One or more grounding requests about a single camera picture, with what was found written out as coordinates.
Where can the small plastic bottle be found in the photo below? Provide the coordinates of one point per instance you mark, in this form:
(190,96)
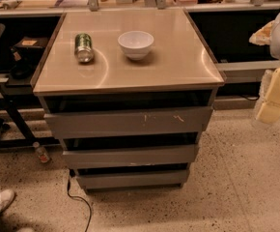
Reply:
(41,152)

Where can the grey top drawer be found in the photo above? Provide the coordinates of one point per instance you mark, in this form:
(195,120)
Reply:
(128,122)

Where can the grey middle drawer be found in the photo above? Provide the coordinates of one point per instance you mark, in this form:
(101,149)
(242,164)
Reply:
(131,157)

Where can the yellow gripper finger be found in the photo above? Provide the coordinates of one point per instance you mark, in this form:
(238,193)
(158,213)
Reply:
(267,108)

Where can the white bowl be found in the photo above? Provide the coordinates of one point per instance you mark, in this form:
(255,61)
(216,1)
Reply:
(136,45)

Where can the green soda can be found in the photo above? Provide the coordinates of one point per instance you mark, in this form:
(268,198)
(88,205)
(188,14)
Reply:
(83,48)

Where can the grey drawer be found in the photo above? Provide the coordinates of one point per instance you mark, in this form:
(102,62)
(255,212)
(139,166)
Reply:
(128,122)
(113,181)
(131,157)

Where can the black box on shelf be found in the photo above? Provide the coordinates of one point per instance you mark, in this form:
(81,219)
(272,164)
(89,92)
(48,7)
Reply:
(32,43)

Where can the grey drawer cabinet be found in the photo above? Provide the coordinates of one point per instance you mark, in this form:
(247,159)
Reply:
(179,71)

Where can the grey bottom drawer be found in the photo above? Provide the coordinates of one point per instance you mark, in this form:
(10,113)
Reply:
(113,181)

